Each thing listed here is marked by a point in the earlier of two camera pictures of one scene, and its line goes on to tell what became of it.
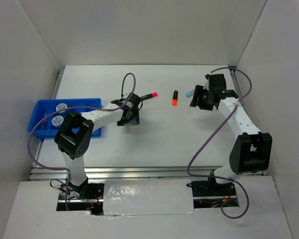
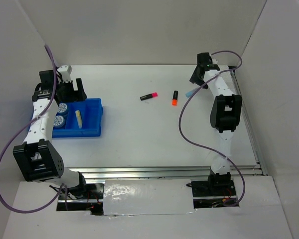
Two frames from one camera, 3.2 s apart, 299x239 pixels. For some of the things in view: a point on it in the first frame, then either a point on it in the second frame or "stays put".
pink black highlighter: x=152 y=95 stays put
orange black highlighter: x=175 y=99 stays put
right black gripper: x=199 y=91 -> x=194 y=77
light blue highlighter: x=189 y=93 stays put
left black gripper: x=134 y=120 -> x=77 y=95
